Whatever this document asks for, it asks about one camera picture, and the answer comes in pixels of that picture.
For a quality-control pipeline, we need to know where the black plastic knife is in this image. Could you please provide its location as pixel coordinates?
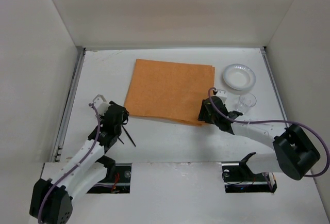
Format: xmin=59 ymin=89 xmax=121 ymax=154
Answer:
xmin=122 ymin=125 xmax=137 ymax=147

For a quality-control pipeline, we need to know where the orange cloth placemat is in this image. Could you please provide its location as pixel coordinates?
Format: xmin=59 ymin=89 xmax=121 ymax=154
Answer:
xmin=124 ymin=59 xmax=215 ymax=126

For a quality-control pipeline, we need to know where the clear drinking glass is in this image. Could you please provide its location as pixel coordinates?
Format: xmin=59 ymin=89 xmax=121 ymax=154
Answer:
xmin=236 ymin=93 xmax=257 ymax=114

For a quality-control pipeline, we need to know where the white ceramic bowl plate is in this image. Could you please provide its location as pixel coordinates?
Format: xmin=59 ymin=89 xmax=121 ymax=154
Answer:
xmin=222 ymin=64 xmax=256 ymax=91

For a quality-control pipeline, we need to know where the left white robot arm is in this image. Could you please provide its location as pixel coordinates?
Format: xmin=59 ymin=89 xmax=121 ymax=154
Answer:
xmin=29 ymin=100 xmax=129 ymax=223

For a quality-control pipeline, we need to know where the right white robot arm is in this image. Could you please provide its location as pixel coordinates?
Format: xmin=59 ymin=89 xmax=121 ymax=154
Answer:
xmin=198 ymin=96 xmax=320 ymax=180

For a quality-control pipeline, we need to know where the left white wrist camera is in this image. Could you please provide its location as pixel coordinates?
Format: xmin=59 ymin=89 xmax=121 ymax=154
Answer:
xmin=92 ymin=94 xmax=109 ymax=115

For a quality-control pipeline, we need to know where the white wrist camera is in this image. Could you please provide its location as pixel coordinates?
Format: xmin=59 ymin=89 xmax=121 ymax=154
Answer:
xmin=92 ymin=94 xmax=109 ymax=115
xmin=214 ymin=89 xmax=228 ymax=102

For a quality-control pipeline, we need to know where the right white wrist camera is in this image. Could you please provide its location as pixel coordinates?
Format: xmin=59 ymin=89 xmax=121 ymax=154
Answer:
xmin=214 ymin=89 xmax=228 ymax=102

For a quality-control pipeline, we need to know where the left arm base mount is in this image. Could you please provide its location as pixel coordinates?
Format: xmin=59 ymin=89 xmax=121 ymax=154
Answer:
xmin=87 ymin=156 xmax=132 ymax=194

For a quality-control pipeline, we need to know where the left aluminium table rail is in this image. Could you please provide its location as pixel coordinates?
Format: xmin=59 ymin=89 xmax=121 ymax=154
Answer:
xmin=48 ymin=46 xmax=86 ymax=162

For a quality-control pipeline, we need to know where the aluminium table rail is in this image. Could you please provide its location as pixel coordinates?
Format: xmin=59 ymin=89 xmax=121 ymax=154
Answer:
xmin=48 ymin=46 xmax=86 ymax=162
xmin=260 ymin=46 xmax=287 ymax=120

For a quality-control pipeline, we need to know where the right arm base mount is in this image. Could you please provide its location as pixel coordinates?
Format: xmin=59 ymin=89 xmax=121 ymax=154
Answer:
xmin=221 ymin=152 xmax=277 ymax=194

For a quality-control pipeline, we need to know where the right aluminium table rail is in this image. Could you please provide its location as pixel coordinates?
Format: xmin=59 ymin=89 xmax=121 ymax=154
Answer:
xmin=260 ymin=46 xmax=287 ymax=120

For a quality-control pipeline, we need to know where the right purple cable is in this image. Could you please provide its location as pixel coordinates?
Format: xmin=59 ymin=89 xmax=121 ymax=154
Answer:
xmin=208 ymin=87 xmax=330 ymax=178

